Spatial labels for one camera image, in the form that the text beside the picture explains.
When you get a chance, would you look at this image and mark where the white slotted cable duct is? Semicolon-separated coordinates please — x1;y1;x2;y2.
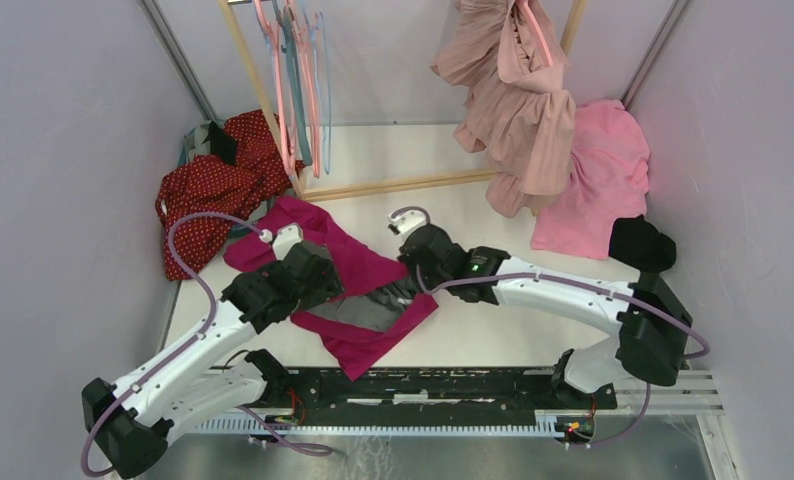
192;412;563;439

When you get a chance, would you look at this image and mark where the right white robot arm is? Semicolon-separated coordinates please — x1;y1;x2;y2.
389;220;692;408

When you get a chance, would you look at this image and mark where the wooden clothes rack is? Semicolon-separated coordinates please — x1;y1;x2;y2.
217;0;589;202

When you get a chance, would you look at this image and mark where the red polka dot garment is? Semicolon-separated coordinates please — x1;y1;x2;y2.
154;110;292;281

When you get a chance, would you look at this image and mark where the light blue hanger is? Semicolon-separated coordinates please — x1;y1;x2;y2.
309;11;332;175

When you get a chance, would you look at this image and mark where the grey teal hanger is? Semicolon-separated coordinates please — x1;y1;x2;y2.
271;0;313;166

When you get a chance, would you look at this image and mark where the magenta garment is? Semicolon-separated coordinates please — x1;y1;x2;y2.
257;197;438;381

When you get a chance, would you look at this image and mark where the dusty pink skirt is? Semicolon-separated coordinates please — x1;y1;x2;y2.
431;1;576;217

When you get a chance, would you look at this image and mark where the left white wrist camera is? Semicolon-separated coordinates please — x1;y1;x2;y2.
259;223;304;261

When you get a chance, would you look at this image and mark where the pink towel garment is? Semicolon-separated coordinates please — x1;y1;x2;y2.
530;99;651;260

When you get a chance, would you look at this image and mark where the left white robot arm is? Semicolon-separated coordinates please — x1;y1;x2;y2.
81;241;343;478

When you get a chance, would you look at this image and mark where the black cloth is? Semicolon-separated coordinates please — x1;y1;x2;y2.
608;215;677;273

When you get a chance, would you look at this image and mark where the pink plastic hanger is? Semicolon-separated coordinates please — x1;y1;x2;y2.
515;0;555;67

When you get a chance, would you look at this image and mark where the teal basket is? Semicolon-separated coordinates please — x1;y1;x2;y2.
177;121;219;167

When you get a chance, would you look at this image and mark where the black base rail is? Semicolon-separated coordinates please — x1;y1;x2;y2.
249;367;618;427

